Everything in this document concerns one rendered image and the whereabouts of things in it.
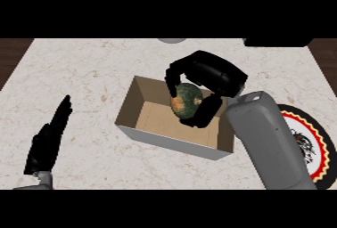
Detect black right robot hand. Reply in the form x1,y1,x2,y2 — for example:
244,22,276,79
163,49,250,129

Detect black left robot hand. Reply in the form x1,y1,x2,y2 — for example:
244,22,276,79
23,94,75,176

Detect green and orange squash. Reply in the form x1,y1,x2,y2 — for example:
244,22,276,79
171,82,206,120

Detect open cardboard box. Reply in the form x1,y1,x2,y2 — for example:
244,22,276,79
114,75,237,161

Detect black rimmed patterned plate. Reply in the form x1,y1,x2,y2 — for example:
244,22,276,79
276,103,337,191

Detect grey round object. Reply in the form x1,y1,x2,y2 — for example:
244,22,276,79
157,37,188,45

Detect black appliance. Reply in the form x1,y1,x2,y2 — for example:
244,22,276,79
243,37,315,48

